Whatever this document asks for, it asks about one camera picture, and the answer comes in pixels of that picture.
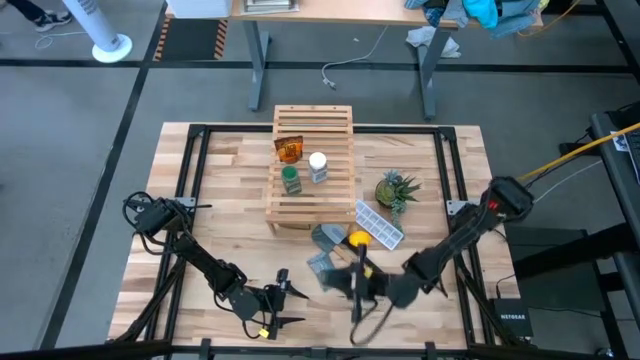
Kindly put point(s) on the pile of blue clothes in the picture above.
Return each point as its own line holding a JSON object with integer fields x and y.
{"x": 495, "y": 15}

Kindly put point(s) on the white cloth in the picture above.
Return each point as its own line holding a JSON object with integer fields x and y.
{"x": 432, "y": 42}

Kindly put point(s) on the oregano jar with green lid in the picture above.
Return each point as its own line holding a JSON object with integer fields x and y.
{"x": 291, "y": 180}

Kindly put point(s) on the white ice cube tray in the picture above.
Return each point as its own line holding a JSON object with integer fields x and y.
{"x": 379, "y": 225}

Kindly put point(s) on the spice jar with white lid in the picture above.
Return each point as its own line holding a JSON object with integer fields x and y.
{"x": 318, "y": 167}

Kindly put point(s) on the wooden slatted shelf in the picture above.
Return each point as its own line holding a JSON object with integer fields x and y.
{"x": 325, "y": 210}

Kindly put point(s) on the stack of papers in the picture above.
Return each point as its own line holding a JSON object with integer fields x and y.
{"x": 270, "y": 6}

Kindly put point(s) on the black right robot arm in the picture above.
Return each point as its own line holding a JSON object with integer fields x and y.
{"x": 465, "y": 230}

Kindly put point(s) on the orange taco seasoning packet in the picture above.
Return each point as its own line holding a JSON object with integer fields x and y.
{"x": 289, "y": 150}

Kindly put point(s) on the yellow lemon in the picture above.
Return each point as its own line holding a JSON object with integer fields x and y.
{"x": 356, "y": 238}

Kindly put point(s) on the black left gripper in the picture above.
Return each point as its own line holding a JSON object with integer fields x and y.
{"x": 255, "y": 305}

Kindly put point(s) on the wooden desk with grey legs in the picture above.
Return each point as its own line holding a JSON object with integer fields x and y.
{"x": 350, "y": 12}

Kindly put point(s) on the white tower fan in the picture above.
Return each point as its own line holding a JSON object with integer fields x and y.
{"x": 100, "y": 30}

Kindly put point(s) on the black network switch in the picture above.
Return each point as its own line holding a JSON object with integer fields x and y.
{"x": 512, "y": 317}

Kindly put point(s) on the hazard striped floor mat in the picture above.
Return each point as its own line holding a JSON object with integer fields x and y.
{"x": 192, "y": 40}

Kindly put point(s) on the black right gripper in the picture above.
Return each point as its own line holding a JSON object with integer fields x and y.
{"x": 375, "y": 287}

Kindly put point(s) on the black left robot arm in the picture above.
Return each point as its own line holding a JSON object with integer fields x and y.
{"x": 205, "y": 260}

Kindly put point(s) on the walking person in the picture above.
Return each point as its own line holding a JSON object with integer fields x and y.
{"x": 45, "y": 17}

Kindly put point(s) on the black side desk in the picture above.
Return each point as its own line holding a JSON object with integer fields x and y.
{"x": 617, "y": 200}

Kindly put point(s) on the green black pepper tin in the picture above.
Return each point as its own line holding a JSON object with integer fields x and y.
{"x": 336, "y": 282}

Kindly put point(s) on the black table frame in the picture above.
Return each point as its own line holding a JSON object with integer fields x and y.
{"x": 400, "y": 129}

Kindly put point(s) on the white storage box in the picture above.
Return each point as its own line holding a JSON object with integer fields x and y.
{"x": 200, "y": 7}

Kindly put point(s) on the potted green succulent plant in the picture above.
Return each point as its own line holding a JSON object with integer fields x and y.
{"x": 392, "y": 192}

